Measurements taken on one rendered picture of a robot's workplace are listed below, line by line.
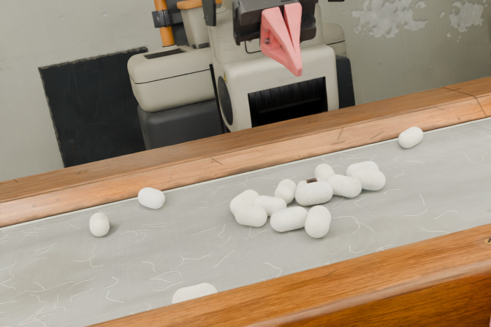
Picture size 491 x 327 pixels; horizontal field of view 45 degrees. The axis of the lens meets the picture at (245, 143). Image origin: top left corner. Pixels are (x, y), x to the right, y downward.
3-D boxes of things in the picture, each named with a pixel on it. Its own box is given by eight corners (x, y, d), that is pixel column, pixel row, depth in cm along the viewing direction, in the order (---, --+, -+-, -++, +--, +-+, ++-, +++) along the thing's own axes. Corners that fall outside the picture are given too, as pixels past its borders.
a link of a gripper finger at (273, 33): (343, 43, 64) (315, -15, 69) (280, 56, 63) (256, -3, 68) (336, 83, 70) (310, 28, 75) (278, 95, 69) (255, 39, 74)
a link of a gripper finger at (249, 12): (322, 47, 64) (295, -10, 69) (259, 60, 63) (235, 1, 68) (316, 87, 69) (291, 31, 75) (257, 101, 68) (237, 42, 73)
